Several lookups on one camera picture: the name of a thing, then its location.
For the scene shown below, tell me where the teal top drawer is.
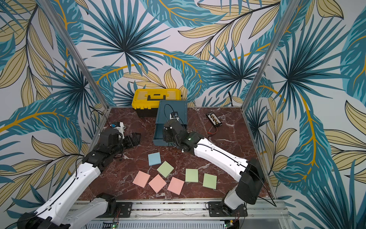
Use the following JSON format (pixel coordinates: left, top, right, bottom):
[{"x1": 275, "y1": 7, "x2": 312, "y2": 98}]
[{"x1": 153, "y1": 124, "x2": 177, "y2": 147}]

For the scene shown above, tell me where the blue sticky note pad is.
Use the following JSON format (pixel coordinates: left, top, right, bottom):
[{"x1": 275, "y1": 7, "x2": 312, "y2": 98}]
[{"x1": 148, "y1": 152, "x2": 161, "y2": 166}]

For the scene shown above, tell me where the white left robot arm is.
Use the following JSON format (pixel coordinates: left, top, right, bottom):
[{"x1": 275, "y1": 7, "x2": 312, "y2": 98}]
[{"x1": 16, "y1": 128, "x2": 141, "y2": 229}]

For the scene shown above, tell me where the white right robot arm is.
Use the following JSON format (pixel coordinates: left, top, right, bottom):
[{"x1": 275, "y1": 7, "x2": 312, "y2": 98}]
[{"x1": 163, "y1": 119, "x2": 265, "y2": 211}]

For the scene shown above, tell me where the teal drawer cabinet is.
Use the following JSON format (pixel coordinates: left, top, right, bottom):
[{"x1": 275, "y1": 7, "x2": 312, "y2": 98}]
[{"x1": 155, "y1": 100, "x2": 188, "y2": 127}]

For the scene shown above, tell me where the pink sticky note pad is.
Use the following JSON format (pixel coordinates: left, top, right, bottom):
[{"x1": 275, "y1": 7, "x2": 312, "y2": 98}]
[
  {"x1": 148, "y1": 174, "x2": 166, "y2": 194},
  {"x1": 132, "y1": 171, "x2": 150, "y2": 188},
  {"x1": 167, "y1": 177, "x2": 185, "y2": 195}
]

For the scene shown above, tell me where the green sticky note pad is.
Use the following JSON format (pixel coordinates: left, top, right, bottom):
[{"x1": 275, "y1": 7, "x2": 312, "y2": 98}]
[
  {"x1": 157, "y1": 161, "x2": 174, "y2": 178},
  {"x1": 185, "y1": 169, "x2": 199, "y2": 183},
  {"x1": 203, "y1": 173, "x2": 217, "y2": 189}
]

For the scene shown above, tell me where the yellow black toolbox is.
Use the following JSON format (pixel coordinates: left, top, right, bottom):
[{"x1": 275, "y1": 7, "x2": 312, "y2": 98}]
[{"x1": 132, "y1": 89, "x2": 182, "y2": 118}]

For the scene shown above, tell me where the black battery holder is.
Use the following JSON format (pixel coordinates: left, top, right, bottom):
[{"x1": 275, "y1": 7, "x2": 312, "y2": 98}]
[{"x1": 206, "y1": 112, "x2": 222, "y2": 127}]

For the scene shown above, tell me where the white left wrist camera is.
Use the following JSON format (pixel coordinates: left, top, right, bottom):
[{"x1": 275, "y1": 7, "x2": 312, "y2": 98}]
[{"x1": 111, "y1": 122, "x2": 125, "y2": 139}]

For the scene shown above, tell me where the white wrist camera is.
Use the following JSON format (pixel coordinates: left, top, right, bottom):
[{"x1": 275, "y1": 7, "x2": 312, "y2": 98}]
[
  {"x1": 170, "y1": 111, "x2": 180, "y2": 121},
  {"x1": 111, "y1": 122, "x2": 125, "y2": 139}
]

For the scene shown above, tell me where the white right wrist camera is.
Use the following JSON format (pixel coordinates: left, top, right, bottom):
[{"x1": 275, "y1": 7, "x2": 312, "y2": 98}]
[{"x1": 170, "y1": 111, "x2": 180, "y2": 121}]

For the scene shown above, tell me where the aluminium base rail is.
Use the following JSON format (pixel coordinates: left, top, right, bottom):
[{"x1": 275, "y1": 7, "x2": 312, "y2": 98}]
[{"x1": 84, "y1": 198, "x2": 295, "y2": 229}]

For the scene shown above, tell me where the left aluminium corner post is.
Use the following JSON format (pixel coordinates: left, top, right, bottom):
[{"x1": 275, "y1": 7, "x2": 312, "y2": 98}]
[{"x1": 39, "y1": 0, "x2": 110, "y2": 109}]

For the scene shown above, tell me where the aluminium corner post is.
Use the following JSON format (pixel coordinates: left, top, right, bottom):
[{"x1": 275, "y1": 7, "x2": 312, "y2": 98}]
[
  {"x1": 39, "y1": 0, "x2": 110, "y2": 109},
  {"x1": 241, "y1": 1, "x2": 300, "y2": 112}
]

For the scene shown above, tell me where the right aluminium corner post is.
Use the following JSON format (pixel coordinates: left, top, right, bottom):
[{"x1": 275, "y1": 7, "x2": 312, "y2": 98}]
[{"x1": 241, "y1": 1, "x2": 300, "y2": 112}]

